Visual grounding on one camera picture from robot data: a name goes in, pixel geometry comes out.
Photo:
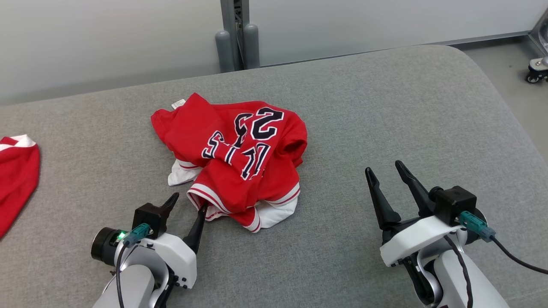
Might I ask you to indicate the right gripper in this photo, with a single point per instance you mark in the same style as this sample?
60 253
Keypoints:
415 239

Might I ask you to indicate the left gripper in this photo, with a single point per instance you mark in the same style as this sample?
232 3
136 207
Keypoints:
180 261

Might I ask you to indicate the red basketball jersey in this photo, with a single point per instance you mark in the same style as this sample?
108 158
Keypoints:
205 124

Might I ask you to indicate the red basketball shorts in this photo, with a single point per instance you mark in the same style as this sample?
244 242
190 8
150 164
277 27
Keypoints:
17 179

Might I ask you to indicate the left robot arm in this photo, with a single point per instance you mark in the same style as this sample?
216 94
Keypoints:
132 286

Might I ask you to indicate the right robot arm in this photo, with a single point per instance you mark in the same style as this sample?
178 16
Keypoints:
454 278

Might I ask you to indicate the grey upholstered sofa cushion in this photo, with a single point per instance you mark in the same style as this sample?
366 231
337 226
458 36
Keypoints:
385 128

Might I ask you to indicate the grey padded cylinder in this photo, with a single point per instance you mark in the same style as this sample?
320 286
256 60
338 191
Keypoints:
224 51
251 47

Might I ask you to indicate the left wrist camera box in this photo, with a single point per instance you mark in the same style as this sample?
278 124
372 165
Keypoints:
147 218

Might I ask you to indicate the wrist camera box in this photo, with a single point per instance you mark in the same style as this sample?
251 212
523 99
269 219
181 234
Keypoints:
456 205
147 218

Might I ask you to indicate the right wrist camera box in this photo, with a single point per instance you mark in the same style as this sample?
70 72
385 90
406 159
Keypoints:
456 205

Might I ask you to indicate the grey metal post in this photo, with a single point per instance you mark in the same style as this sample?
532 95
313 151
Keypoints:
233 17

